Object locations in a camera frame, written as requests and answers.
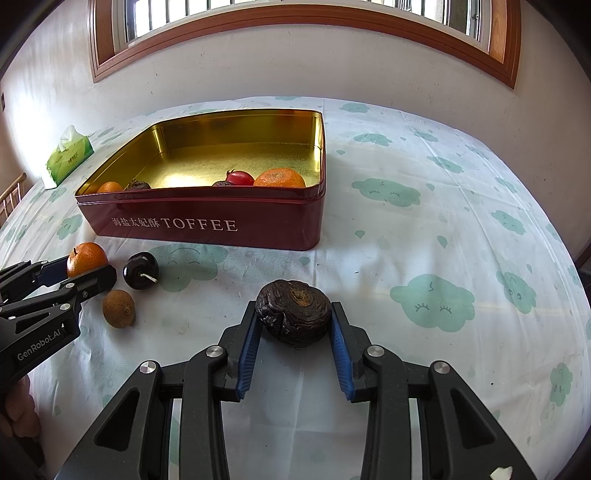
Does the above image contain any small brown longan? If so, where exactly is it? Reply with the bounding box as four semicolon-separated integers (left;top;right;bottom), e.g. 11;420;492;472
102;290;135;329

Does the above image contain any dark cherry with stem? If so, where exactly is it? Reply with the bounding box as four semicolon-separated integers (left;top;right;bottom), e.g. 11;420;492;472
122;252;159;290

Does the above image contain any small wrinkled passion fruit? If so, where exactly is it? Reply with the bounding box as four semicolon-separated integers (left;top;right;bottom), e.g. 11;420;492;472
125;180;150;191

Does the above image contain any large wrinkled passion fruit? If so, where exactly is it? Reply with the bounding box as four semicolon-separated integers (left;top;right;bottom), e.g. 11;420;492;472
256;279;332;348

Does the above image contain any red tomato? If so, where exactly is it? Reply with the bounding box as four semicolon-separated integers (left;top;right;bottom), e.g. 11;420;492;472
225;170;254;186

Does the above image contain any large front orange mandarin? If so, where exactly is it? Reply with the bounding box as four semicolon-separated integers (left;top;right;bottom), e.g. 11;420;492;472
253;168;305;188

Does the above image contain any left hand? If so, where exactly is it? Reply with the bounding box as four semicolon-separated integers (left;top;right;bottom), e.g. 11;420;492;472
1;376;40;438

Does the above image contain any wooden chair left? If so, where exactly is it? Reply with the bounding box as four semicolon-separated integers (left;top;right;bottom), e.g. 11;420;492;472
0;173;27;226

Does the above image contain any green tissue pack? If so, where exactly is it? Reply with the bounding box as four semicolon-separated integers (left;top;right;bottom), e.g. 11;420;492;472
43;125;94;189

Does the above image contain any cloud pattern tablecloth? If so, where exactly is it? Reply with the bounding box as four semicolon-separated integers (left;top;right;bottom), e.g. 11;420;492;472
1;97;590;479

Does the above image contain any red toffee tin box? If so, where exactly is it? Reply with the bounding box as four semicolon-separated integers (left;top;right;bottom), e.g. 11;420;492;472
75;109;327;251

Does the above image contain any wooden window frame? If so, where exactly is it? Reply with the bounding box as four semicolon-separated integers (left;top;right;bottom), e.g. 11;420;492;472
88;1;522;89

